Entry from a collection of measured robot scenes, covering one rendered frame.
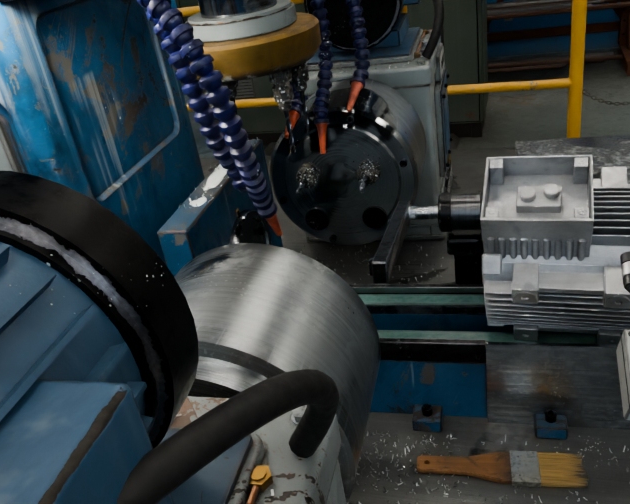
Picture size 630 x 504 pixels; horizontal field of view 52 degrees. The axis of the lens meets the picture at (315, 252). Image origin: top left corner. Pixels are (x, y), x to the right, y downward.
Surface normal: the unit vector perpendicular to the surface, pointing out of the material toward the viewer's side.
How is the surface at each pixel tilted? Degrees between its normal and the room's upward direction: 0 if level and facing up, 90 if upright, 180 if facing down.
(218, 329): 9
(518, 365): 90
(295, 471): 0
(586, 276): 23
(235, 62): 90
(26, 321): 50
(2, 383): 58
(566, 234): 113
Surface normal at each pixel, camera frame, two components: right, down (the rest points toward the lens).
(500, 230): -0.22, 0.80
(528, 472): -0.14, -0.86
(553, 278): -0.25, -0.60
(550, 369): -0.22, 0.50
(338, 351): 0.74, -0.47
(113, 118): 0.96, -0.02
